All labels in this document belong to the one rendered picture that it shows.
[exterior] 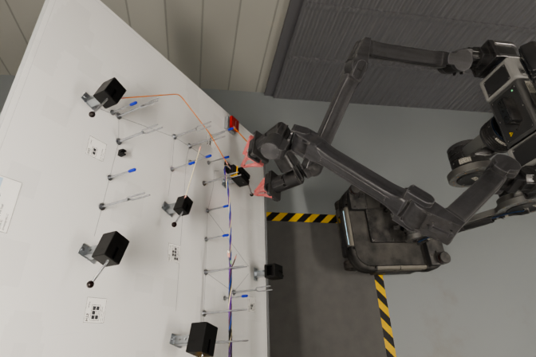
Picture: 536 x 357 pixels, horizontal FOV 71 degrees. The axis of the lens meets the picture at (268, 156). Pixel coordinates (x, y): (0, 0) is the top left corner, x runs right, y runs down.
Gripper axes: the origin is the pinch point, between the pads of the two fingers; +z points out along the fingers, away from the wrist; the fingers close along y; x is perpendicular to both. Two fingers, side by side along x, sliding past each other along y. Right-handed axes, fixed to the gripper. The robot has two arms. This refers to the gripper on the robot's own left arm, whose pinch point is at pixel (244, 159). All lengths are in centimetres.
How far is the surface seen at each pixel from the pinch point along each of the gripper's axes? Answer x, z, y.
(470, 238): 209, 12, -64
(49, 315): -36, 2, 60
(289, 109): 78, 68, -143
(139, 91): -39.1, -0.5, -1.1
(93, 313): -27, 5, 57
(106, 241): -33, -5, 46
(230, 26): -1, 39, -136
